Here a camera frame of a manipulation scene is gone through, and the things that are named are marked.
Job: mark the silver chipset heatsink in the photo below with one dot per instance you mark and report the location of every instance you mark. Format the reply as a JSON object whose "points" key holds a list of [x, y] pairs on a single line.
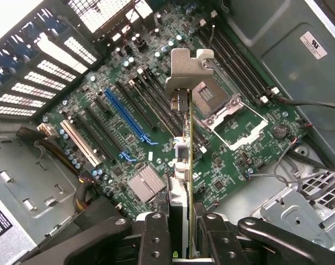
{"points": [[146, 182]]}

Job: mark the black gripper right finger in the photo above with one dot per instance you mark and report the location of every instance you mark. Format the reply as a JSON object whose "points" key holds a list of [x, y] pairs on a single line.
{"points": [[220, 243]]}

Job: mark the silver metal disk bay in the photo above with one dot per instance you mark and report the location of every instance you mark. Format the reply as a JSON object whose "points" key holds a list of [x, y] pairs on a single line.
{"points": [[289, 212]]}

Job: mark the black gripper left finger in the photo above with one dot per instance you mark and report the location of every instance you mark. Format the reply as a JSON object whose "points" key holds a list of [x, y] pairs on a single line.
{"points": [[153, 243]]}

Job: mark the white PCI slot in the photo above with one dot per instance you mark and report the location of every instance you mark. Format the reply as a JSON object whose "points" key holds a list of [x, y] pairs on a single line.
{"points": [[80, 143]]}

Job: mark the green motherboard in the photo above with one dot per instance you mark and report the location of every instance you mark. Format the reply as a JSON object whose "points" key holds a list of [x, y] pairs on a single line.
{"points": [[225, 171]]}

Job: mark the short black expansion slot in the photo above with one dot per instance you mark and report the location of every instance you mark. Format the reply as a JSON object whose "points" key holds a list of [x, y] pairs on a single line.
{"points": [[103, 106]]}

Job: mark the blue expansion slot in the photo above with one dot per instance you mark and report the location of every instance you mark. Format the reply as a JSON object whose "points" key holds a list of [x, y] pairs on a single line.
{"points": [[126, 113]]}

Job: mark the round coin cell battery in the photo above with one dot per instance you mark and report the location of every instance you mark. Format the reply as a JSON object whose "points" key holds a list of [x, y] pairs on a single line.
{"points": [[280, 131]]}

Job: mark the metal socket cover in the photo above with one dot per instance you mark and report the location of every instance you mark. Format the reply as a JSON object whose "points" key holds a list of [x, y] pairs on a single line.
{"points": [[224, 110]]}

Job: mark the silver power supply unit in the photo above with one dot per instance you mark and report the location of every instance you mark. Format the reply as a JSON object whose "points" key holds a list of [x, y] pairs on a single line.
{"points": [[15, 248]]}

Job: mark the open black PC case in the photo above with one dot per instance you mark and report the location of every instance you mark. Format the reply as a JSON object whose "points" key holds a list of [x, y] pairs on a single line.
{"points": [[280, 63]]}

